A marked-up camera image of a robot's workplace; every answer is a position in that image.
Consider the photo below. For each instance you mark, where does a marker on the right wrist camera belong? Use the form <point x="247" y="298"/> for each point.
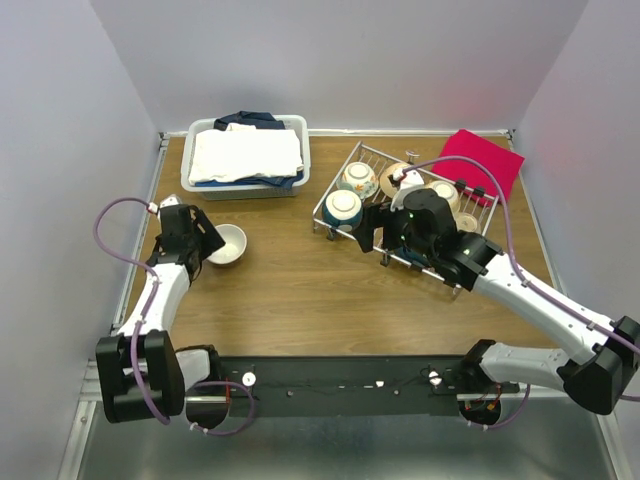
<point x="405" y="181"/>

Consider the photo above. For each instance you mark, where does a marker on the red flower bowl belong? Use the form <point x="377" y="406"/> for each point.
<point x="235" y="245"/>

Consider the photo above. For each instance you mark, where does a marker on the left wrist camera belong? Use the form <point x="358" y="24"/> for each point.
<point x="171" y="200"/>

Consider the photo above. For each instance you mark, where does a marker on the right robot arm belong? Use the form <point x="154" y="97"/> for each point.
<point x="596" y="357"/>

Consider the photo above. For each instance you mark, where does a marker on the blue glazed bowl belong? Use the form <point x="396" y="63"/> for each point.
<point x="412" y="257"/>

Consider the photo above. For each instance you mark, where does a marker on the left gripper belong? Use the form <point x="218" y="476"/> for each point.
<point x="211" y="239"/>

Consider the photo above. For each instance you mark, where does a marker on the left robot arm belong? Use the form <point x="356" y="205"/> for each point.
<point x="141" y="374"/>

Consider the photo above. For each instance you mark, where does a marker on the white floral bowl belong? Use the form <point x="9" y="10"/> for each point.
<point x="359" y="178"/>

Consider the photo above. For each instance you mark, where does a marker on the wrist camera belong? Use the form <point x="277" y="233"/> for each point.
<point x="405" y="181"/>
<point x="171" y="200"/>

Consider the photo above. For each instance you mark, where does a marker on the dark blue clothing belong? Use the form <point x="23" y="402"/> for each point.
<point x="252" y="120"/>

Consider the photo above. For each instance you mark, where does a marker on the teal white bowl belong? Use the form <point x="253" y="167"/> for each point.
<point x="342" y="209"/>

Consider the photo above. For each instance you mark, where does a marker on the peach speckled bowl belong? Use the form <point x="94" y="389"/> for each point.
<point x="384" y="184"/>

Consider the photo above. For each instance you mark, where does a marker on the white plastic laundry basket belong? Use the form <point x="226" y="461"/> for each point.
<point x="235" y="191"/>

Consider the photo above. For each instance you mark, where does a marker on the yellow dotted bowl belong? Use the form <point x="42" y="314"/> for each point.
<point x="446" y="191"/>

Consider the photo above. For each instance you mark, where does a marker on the beige stoneware bowl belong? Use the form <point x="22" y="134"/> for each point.
<point x="467" y="222"/>

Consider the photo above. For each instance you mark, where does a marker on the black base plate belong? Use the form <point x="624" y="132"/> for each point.
<point x="345" y="386"/>

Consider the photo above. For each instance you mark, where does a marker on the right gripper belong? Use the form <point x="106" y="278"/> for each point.
<point x="373" y="216"/>

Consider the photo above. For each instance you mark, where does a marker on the white folded towel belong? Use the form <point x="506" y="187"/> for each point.
<point x="232" y="155"/>

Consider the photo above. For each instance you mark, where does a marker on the silver wire dish rack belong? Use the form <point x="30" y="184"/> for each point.
<point x="475" y="201"/>

